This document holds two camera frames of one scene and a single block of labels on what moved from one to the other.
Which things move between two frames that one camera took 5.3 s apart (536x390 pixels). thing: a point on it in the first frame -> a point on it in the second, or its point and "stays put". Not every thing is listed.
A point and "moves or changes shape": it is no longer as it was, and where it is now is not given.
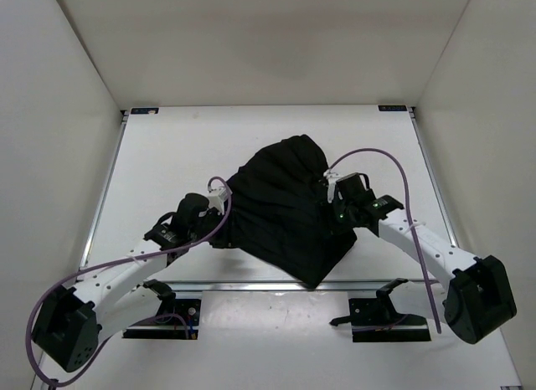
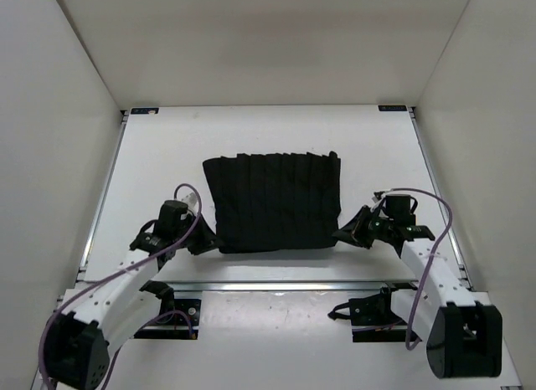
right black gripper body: [343, 210] -> [379, 226]
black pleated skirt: [279, 213] moves or changes shape
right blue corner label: [392, 108] stays put
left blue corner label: [144, 110] stays put
